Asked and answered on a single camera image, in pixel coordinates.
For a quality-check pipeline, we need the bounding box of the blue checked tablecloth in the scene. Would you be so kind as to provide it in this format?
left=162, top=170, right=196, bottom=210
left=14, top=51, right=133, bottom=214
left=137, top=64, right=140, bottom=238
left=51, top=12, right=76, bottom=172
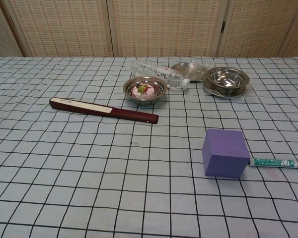
left=0, top=56, right=298, bottom=238

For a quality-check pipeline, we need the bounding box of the folded dark red fan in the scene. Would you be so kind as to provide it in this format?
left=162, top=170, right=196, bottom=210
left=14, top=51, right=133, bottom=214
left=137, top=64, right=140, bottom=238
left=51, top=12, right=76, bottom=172
left=49, top=97, right=159, bottom=124

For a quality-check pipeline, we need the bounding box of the clear plastic water bottle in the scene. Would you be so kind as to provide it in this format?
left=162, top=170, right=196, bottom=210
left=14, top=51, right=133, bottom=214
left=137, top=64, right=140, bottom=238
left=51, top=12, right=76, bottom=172
left=131, top=59, right=190, bottom=91

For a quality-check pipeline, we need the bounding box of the pink toy cake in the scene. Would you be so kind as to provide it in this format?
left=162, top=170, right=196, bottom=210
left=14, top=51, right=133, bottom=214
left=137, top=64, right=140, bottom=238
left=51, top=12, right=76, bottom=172
left=131, top=83, right=156, bottom=99

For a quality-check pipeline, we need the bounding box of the empty steel bowl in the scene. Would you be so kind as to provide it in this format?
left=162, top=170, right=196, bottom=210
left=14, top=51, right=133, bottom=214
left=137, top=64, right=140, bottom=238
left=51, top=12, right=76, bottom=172
left=206, top=66, right=250, bottom=95

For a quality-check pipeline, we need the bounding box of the woven folding screen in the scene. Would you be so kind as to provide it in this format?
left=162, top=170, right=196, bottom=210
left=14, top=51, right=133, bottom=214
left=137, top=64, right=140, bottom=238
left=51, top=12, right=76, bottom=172
left=0, top=0, right=298, bottom=59

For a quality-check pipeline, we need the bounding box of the green whiteboard marker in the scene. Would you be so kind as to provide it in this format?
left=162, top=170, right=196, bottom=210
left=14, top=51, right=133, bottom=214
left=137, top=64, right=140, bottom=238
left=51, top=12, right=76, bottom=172
left=248, top=158, right=298, bottom=170

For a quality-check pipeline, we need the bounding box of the steel bowl with toy cake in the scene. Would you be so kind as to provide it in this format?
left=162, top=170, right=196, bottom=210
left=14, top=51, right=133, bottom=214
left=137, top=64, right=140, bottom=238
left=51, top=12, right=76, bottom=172
left=122, top=76, right=168, bottom=106

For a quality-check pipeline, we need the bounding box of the purple foam cube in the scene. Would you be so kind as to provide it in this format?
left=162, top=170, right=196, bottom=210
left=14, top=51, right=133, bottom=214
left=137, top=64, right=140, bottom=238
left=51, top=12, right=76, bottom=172
left=202, top=128, right=251, bottom=179

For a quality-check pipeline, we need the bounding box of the clear plastic wrap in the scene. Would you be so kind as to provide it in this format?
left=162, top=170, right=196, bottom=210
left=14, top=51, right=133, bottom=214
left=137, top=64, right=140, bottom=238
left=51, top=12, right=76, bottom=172
left=202, top=74, right=260, bottom=101

